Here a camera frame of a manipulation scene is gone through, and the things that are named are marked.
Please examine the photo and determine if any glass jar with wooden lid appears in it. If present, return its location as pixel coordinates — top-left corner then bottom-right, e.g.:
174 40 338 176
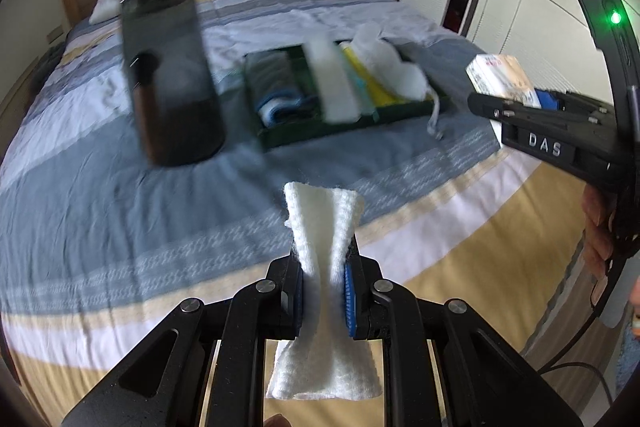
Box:
116 0 226 168

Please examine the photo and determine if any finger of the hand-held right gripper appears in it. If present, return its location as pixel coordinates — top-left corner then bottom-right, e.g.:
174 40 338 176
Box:
537 90 608 108
467 91 621 142

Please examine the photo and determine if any dark grey rolled towel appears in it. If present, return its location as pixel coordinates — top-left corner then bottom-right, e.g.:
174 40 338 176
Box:
250 52 313 128

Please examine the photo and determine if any white drawstring pouch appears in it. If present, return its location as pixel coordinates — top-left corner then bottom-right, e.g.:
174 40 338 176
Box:
350 24 448 142

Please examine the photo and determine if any small tissue pack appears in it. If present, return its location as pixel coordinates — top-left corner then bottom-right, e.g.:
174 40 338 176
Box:
465 53 542 108

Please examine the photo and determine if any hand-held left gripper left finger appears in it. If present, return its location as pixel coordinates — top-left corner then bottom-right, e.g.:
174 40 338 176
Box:
60 254 303 427

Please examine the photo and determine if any person's right hand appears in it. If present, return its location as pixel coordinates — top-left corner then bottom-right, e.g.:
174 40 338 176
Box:
582 184 617 279

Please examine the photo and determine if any yellow folded towel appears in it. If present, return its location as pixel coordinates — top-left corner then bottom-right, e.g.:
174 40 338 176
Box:
342 44 403 108

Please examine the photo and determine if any striped duvet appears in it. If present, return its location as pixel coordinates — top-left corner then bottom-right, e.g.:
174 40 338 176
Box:
0 0 601 427

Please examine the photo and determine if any black cable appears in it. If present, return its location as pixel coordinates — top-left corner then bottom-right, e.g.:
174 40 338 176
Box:
520 252 621 408

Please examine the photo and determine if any white towel with teal trim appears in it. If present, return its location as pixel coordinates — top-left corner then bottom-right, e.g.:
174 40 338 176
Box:
304 36 376 124

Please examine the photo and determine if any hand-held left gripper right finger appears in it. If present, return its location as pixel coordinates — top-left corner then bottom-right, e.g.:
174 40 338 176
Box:
345 254 583 427

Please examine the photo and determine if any white waffle washcloth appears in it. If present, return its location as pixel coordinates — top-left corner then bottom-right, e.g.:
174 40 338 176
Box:
265 181 383 403

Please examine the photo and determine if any person's right forearm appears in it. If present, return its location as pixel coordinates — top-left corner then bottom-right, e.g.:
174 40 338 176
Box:
627 274 640 338

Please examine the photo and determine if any green rectangular tray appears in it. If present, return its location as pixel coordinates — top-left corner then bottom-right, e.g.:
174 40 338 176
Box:
244 38 447 152

